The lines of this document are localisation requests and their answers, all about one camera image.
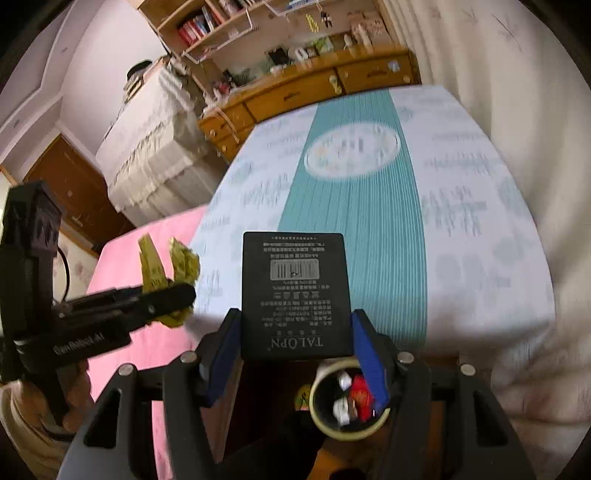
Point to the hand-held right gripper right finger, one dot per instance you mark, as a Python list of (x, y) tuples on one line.
[(369, 369)]

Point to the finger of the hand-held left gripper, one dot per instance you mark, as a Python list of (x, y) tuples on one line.
[(159, 302), (101, 299)]

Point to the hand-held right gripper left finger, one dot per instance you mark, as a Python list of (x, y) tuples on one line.
[(224, 367)]

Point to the red snack wrapper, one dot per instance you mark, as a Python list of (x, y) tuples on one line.
[(362, 397)]

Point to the yellow wrapper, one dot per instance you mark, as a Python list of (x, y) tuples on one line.
[(184, 263)]

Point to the round cream waste bin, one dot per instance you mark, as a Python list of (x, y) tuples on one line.
[(351, 434)]

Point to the black box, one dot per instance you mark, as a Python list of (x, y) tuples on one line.
[(295, 295)]

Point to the person's left forearm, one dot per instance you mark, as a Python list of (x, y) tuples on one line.
[(23, 434)]

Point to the person's left hand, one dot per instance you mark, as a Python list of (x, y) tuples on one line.
[(81, 392)]

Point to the pink fuzzy blanket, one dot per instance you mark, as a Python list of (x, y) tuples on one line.
[(129, 258)]

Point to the yellow slipper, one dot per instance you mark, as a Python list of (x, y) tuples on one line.
[(302, 398)]

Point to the brown wooden door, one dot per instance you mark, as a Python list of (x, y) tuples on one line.
[(69, 184)]

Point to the white lace-covered furniture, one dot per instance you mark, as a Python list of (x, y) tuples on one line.
[(147, 152)]

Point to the table with teal-striped cloth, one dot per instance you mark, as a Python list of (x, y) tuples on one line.
[(461, 207)]

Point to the black round object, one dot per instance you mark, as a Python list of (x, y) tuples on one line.
[(138, 69)]

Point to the wooden desk with drawers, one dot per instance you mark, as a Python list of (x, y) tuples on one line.
[(295, 94)]

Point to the row of books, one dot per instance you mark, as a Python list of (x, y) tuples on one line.
[(196, 27)]

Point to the white leaf print curtain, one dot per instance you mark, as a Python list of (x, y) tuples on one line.
[(531, 92)]

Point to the white bottle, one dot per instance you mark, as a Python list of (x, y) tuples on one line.
[(348, 40)]

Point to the black picture frame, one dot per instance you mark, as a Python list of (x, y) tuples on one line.
[(278, 56)]

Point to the wooden wall bookshelf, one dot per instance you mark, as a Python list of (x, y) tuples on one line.
[(258, 27)]

